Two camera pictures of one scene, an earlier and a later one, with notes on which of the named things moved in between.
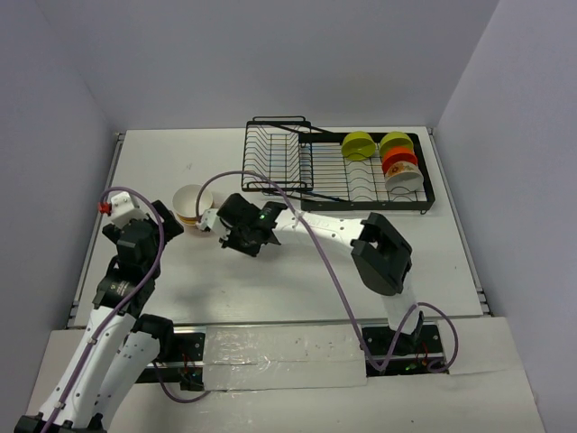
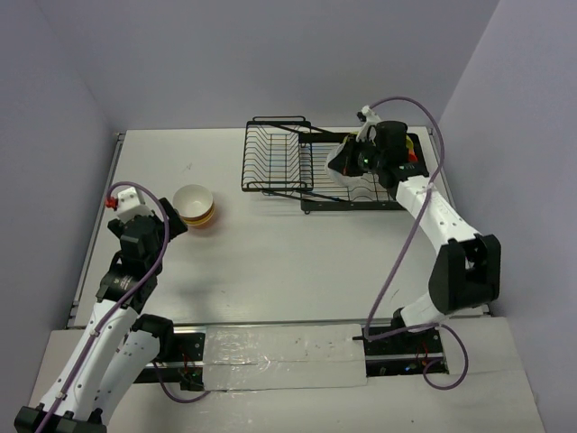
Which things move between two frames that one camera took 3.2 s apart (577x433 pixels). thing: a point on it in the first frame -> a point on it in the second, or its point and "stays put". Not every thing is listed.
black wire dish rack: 289,154 stays put
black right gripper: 232,244 -> 345,161
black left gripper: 165,218 stays put
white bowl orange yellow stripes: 185,203 stays put
